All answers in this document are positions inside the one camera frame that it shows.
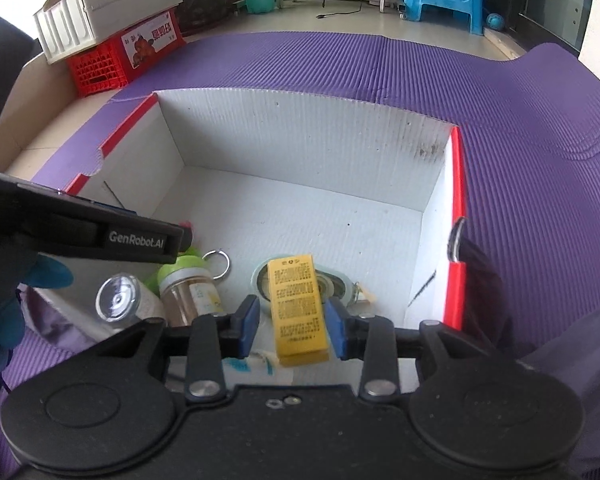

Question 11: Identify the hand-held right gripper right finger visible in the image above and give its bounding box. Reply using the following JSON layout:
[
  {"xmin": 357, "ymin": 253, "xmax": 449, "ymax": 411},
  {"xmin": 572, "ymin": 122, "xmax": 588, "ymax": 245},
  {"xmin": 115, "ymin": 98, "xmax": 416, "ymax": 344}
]
[{"xmin": 324, "ymin": 297, "xmax": 503, "ymax": 401}]

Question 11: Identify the red cardboard box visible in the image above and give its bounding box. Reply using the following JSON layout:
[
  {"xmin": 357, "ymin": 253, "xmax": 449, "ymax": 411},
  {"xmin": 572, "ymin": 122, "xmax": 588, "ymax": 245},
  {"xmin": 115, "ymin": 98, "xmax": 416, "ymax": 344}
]
[{"xmin": 62, "ymin": 87, "xmax": 469, "ymax": 396}]

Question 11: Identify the person's left hand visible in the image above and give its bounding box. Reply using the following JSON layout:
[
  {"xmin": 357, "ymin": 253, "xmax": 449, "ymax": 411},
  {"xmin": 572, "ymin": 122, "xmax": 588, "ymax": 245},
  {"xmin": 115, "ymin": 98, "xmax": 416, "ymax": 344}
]
[{"xmin": 0, "ymin": 254, "xmax": 75, "ymax": 397}]

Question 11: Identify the black planter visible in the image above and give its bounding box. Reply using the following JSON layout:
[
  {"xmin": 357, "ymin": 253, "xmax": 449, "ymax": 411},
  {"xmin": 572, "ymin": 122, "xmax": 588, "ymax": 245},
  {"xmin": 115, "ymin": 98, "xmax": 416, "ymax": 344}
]
[{"xmin": 177, "ymin": 0, "xmax": 244, "ymax": 37}]

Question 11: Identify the green lid bottle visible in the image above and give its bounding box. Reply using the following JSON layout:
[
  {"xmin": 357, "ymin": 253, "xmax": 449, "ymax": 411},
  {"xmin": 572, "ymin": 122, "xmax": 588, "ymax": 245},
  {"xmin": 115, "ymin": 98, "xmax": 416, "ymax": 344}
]
[{"xmin": 157, "ymin": 248, "xmax": 231, "ymax": 329}]

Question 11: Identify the white plastic crate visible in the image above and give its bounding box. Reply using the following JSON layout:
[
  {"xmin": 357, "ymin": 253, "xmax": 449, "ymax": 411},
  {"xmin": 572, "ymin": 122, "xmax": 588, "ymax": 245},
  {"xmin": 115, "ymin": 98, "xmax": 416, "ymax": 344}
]
[{"xmin": 32, "ymin": 0, "xmax": 184, "ymax": 65}]

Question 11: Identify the purple foam mat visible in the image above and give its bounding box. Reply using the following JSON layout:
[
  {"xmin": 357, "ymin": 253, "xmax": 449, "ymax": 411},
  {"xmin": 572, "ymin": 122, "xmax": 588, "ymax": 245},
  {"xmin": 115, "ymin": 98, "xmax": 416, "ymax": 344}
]
[{"xmin": 0, "ymin": 30, "xmax": 600, "ymax": 480}]

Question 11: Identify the oval green tin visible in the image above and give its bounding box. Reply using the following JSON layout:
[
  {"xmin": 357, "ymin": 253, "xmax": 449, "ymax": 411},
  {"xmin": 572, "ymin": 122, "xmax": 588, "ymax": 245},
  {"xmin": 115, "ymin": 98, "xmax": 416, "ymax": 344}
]
[{"xmin": 251, "ymin": 259, "xmax": 379, "ymax": 312}]

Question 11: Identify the yellow small box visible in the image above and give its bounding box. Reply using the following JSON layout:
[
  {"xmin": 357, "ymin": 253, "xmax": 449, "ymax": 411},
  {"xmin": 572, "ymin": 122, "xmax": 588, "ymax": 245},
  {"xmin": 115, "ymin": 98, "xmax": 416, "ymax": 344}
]
[{"xmin": 266, "ymin": 255, "xmax": 331, "ymax": 367}]

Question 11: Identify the red plastic crate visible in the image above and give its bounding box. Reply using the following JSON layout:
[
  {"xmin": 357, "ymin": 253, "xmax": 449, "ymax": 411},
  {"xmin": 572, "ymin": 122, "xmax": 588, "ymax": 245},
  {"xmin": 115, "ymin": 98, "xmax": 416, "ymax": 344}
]
[{"xmin": 66, "ymin": 9, "xmax": 185, "ymax": 100}]

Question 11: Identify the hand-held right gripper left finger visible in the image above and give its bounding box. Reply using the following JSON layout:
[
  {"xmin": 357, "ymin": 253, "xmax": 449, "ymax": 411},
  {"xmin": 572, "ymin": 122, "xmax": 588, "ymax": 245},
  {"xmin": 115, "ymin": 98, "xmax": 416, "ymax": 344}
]
[{"xmin": 97, "ymin": 295, "xmax": 261, "ymax": 403}]

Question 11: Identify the white tube blue print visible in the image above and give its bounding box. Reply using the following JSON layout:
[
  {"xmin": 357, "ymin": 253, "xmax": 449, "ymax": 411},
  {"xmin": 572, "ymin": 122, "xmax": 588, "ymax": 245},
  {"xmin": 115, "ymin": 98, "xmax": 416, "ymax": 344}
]
[{"xmin": 222, "ymin": 350, "xmax": 281, "ymax": 377}]

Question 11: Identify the clear plastic bottle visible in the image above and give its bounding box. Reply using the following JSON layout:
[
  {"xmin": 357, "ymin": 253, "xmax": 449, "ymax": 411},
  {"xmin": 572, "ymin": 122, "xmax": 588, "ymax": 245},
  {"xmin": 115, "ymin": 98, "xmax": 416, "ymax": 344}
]
[{"xmin": 96, "ymin": 274, "xmax": 167, "ymax": 334}]

